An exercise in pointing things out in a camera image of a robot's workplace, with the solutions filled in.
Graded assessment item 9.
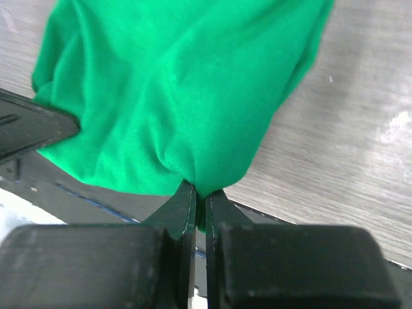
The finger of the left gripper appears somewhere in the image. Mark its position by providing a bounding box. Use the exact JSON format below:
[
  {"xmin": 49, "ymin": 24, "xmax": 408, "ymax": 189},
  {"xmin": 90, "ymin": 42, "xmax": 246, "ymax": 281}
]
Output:
[{"xmin": 1, "ymin": 89, "xmax": 80, "ymax": 164}]

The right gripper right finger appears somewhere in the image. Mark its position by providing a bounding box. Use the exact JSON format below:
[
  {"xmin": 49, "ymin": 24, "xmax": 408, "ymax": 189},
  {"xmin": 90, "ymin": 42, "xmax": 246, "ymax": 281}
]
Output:
[{"xmin": 205, "ymin": 191, "xmax": 401, "ymax": 308}]

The green t shirt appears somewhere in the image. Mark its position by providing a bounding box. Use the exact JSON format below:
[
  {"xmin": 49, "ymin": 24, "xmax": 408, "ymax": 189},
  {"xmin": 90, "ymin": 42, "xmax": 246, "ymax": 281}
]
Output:
[{"xmin": 31, "ymin": 0, "xmax": 335, "ymax": 233}]

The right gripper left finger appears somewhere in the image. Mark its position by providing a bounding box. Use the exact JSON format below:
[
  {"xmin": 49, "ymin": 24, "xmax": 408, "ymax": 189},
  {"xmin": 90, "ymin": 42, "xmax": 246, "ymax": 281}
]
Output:
[{"xmin": 1, "ymin": 182, "xmax": 197, "ymax": 308}]

